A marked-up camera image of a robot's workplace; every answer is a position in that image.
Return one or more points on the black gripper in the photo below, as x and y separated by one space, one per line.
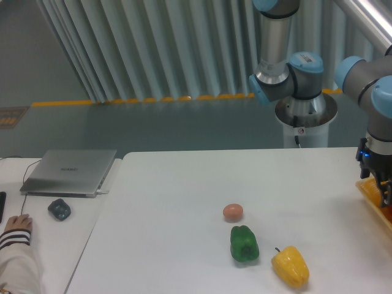
379 166

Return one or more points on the yellow bell pepper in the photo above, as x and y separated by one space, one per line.
290 267

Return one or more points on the striped beige sleeve forearm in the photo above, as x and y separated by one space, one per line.
19 268

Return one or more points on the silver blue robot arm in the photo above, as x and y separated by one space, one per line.
295 84

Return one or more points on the yellow plastic basket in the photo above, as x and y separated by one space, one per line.
371 193

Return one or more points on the red item in basket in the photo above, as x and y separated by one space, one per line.
387 212

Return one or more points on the green bell pepper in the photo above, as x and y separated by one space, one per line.
243 244

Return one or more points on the person's hand on mouse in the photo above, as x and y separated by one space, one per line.
21 222

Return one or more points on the brown egg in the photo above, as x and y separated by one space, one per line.
233 212

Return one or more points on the white usb plug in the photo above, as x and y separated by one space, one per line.
102 192

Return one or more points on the white corrugated partition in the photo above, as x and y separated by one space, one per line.
142 50

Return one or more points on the silver laptop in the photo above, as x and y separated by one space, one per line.
70 173

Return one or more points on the small dark grey tray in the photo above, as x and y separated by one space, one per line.
60 209

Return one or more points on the black keyboard edge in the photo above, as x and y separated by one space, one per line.
3 196

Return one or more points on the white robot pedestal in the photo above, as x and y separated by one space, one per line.
306 123

